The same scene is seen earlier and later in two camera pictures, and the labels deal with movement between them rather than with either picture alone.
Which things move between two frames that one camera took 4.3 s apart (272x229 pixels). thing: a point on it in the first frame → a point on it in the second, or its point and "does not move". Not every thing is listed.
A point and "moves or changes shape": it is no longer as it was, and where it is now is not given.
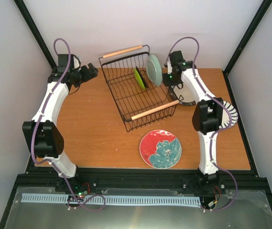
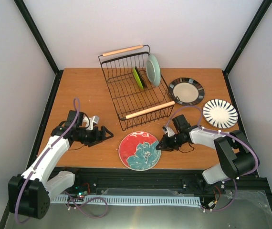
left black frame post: x=29 y=19 does not move
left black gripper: x=87 y=76 → x=96 y=139
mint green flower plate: x=154 y=69 does not move
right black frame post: x=242 y=46 does not move
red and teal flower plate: x=160 y=149 moves or changes shape
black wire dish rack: x=141 y=96 does not move
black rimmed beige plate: x=184 y=92 does not move
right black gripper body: x=172 y=81 → x=175 y=143
